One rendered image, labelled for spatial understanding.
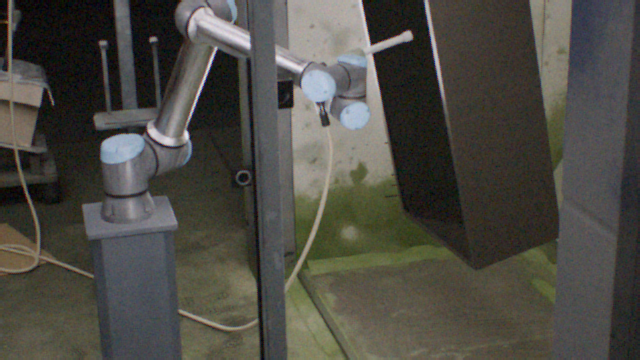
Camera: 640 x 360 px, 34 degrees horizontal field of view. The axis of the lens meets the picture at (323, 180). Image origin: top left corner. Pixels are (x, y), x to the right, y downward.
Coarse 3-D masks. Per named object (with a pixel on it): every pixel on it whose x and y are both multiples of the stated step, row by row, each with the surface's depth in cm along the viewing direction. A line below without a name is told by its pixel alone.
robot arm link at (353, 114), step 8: (336, 96) 320; (336, 104) 315; (344, 104) 312; (352, 104) 310; (360, 104) 310; (336, 112) 316; (344, 112) 310; (352, 112) 311; (360, 112) 312; (368, 112) 312; (344, 120) 311; (352, 120) 312; (360, 120) 313; (368, 120) 314; (352, 128) 313
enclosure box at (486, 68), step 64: (384, 0) 380; (448, 0) 322; (512, 0) 330; (384, 64) 388; (448, 64) 329; (512, 64) 338; (384, 128) 396; (448, 128) 338; (512, 128) 345; (448, 192) 415; (512, 192) 353; (512, 256) 361
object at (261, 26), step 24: (264, 0) 224; (264, 24) 226; (264, 48) 228; (264, 72) 229; (264, 96) 231; (264, 120) 233; (264, 144) 235; (264, 168) 236; (264, 192) 238; (264, 216) 240; (264, 240) 242; (264, 264) 244; (264, 288) 247; (264, 312) 250; (264, 336) 254
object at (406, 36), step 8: (408, 32) 347; (392, 40) 345; (400, 40) 346; (408, 40) 347; (360, 48) 343; (368, 48) 344; (376, 48) 344; (384, 48) 346; (336, 56) 342; (328, 64) 339; (296, 88) 339; (320, 112) 345; (328, 120) 347
